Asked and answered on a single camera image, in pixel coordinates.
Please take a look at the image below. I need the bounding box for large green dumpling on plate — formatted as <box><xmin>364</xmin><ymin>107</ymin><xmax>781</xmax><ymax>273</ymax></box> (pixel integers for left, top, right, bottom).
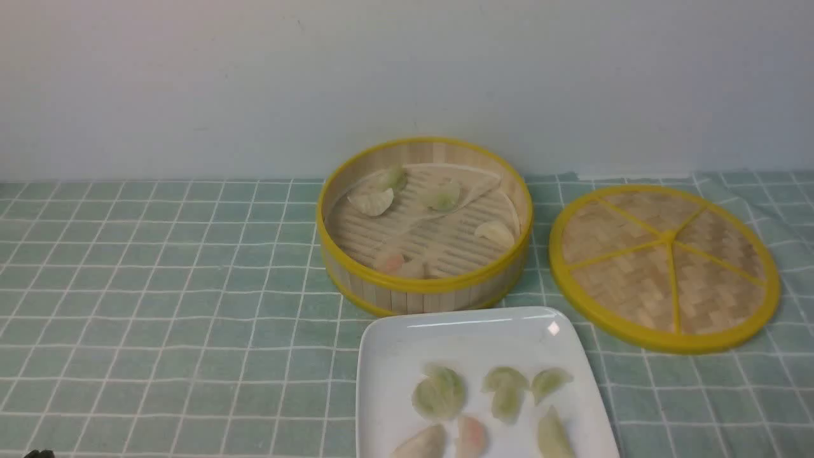
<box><xmin>411</xmin><ymin>363</ymin><xmax>466</xmax><ymax>421</ymax></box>

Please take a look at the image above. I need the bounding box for white square plate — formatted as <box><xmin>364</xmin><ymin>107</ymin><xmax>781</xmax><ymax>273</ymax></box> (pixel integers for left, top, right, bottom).
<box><xmin>355</xmin><ymin>307</ymin><xmax>620</xmax><ymax>457</ymax></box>

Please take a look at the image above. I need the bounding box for green dumpling plate middle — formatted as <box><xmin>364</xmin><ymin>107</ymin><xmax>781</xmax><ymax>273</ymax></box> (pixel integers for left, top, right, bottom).
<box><xmin>481</xmin><ymin>366</ymin><xmax>529</xmax><ymax>424</ymax></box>

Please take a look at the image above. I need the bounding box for pale dumpling plate bottom left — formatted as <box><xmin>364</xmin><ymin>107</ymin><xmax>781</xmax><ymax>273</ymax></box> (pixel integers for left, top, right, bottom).
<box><xmin>390</xmin><ymin>424</ymin><xmax>447</xmax><ymax>458</ymax></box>

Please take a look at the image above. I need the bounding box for pink dumpling on plate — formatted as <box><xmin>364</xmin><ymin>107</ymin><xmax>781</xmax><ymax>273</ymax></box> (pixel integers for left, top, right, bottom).
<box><xmin>455</xmin><ymin>415</ymin><xmax>488</xmax><ymax>458</ymax></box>

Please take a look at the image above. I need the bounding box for pale green dumpling plate bottom right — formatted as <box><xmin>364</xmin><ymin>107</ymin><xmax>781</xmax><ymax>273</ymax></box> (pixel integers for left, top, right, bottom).
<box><xmin>537</xmin><ymin>406</ymin><xmax>576</xmax><ymax>458</ymax></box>

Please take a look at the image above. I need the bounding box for white mesh steamer liner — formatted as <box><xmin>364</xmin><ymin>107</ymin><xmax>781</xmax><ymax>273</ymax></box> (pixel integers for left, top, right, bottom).
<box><xmin>323</xmin><ymin>163</ymin><xmax>521</xmax><ymax>279</ymax></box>

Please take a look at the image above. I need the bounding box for round yellow-rimmed bamboo steamer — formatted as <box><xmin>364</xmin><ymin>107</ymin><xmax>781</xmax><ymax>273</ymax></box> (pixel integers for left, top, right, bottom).
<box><xmin>317</xmin><ymin>137</ymin><xmax>533</xmax><ymax>316</ymax></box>

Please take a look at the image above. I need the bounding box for pink dumpling in steamer front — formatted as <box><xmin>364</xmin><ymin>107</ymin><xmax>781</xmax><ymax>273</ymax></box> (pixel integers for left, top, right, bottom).
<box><xmin>374</xmin><ymin>250</ymin><xmax>427</xmax><ymax>279</ymax></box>

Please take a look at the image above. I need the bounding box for white dumpling in steamer left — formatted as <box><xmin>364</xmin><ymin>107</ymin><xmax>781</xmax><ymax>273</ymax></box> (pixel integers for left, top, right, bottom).
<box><xmin>348</xmin><ymin>188</ymin><xmax>395</xmax><ymax>218</ymax></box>

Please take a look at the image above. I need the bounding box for green dumpling steamer centre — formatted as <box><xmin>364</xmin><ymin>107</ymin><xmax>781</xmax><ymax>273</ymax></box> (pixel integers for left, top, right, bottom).
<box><xmin>424</xmin><ymin>181</ymin><xmax>460</xmax><ymax>212</ymax></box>

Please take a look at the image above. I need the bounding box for green dumpling steamer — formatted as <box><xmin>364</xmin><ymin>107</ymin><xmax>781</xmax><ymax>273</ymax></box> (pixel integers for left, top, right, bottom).
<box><xmin>424</xmin><ymin>181</ymin><xmax>460</xmax><ymax>212</ymax></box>
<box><xmin>376</xmin><ymin>165</ymin><xmax>407</xmax><ymax>193</ymax></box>

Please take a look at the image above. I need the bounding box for green dumpling steamer back left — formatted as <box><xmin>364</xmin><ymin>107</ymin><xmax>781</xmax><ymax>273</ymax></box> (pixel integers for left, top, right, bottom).
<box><xmin>376</xmin><ymin>165</ymin><xmax>407</xmax><ymax>193</ymax></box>

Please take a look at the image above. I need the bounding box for white dumpling steamer right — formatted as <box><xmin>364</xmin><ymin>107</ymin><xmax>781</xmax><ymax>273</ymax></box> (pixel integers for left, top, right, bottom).
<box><xmin>474</xmin><ymin>220</ymin><xmax>515</xmax><ymax>249</ymax></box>

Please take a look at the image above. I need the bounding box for round woven bamboo steamer lid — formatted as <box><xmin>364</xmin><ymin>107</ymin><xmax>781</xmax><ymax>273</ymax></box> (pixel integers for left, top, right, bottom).
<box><xmin>548</xmin><ymin>184</ymin><xmax>781</xmax><ymax>354</ymax></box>

